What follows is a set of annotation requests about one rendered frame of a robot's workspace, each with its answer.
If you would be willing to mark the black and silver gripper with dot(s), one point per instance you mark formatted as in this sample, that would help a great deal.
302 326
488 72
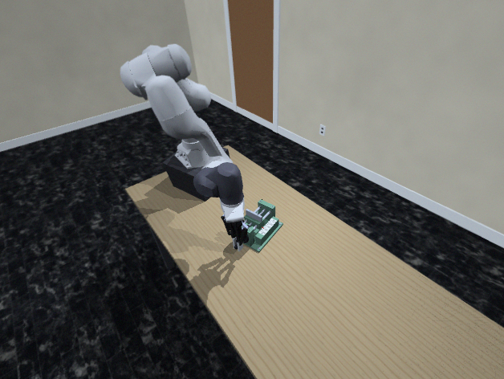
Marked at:
237 230

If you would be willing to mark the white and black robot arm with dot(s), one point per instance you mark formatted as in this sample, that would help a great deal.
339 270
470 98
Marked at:
174 108

